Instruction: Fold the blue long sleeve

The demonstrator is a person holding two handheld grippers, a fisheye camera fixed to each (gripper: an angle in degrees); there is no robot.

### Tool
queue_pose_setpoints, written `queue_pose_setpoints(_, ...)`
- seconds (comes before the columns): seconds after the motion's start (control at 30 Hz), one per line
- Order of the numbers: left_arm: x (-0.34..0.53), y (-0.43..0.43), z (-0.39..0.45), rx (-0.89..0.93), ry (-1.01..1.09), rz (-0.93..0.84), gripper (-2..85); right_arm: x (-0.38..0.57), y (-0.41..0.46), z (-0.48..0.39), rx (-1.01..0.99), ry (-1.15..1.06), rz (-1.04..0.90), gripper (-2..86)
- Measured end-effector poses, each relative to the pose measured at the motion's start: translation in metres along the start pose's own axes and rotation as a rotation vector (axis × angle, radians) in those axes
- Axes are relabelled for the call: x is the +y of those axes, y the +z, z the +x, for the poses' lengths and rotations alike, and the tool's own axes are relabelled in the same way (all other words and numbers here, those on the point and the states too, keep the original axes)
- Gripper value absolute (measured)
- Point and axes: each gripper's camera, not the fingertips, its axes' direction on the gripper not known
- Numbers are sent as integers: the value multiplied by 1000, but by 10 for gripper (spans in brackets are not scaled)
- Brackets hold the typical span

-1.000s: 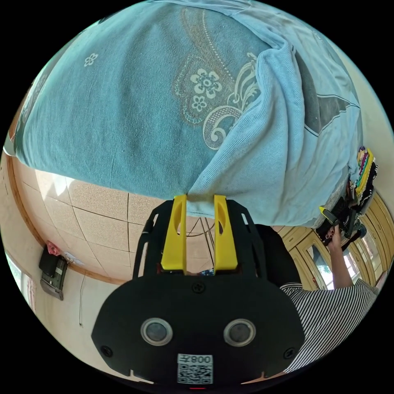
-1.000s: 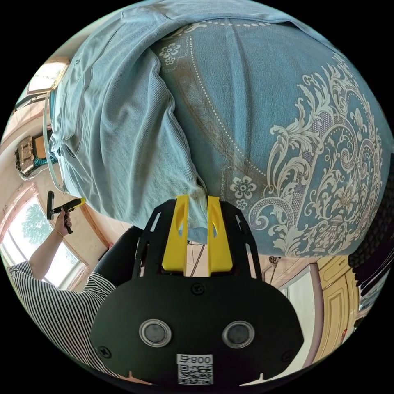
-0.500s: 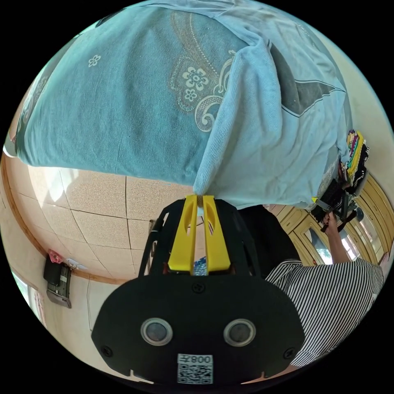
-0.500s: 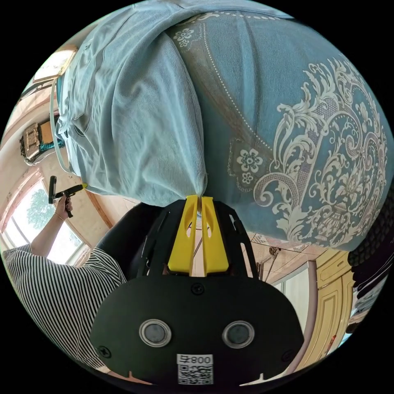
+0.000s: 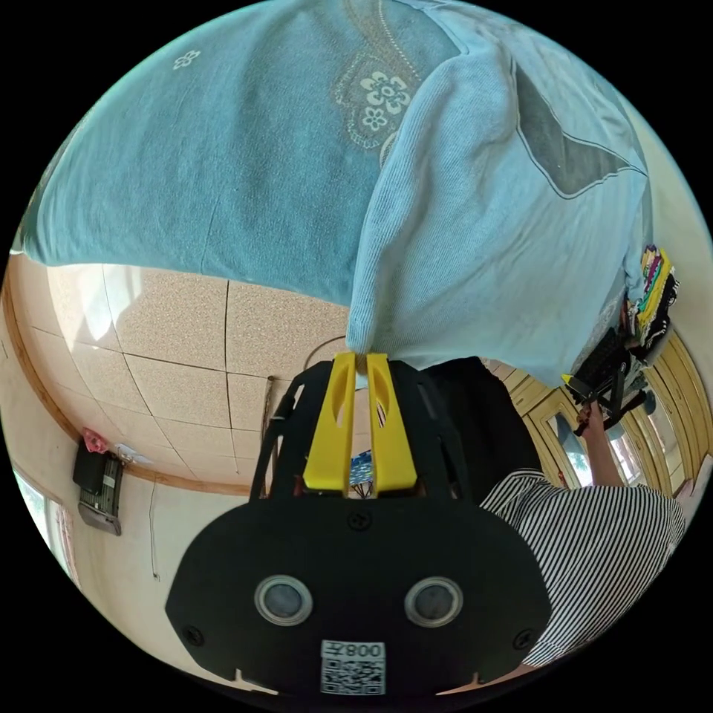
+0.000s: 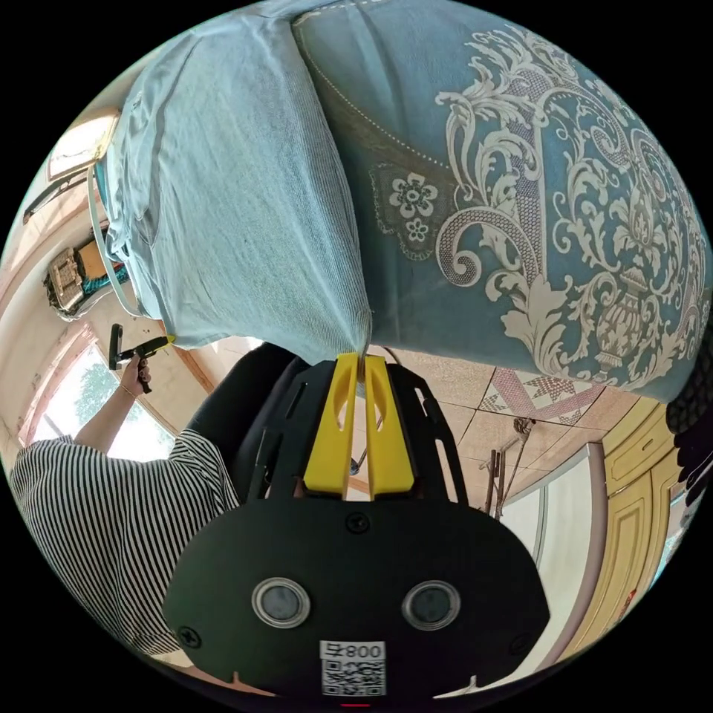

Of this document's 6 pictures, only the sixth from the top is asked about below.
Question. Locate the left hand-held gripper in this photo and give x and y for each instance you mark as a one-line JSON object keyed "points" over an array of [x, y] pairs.
{"points": [[135, 356]]}

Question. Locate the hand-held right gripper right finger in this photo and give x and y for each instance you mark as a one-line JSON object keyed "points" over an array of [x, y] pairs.
{"points": [[390, 445]]}

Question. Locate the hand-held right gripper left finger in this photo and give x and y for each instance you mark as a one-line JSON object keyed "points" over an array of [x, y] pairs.
{"points": [[330, 445]]}

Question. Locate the light blue long sleeve shirt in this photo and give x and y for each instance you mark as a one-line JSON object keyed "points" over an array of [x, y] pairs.
{"points": [[234, 184]]}

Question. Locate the person's left forearm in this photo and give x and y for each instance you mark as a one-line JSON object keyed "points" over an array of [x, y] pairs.
{"points": [[106, 415]]}

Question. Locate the person's left hand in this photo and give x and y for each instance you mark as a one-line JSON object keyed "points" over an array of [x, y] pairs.
{"points": [[135, 374]]}

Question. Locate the window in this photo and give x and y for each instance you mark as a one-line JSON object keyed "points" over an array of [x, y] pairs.
{"points": [[83, 401]]}

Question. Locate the person's body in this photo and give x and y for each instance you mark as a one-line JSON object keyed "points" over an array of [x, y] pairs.
{"points": [[111, 535]]}

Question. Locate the yellow wooden cupboard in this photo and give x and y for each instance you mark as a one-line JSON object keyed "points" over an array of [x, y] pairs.
{"points": [[629, 518]]}

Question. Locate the bed with blue ornament-print sheet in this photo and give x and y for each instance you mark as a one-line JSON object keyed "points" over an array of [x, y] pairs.
{"points": [[501, 167]]}

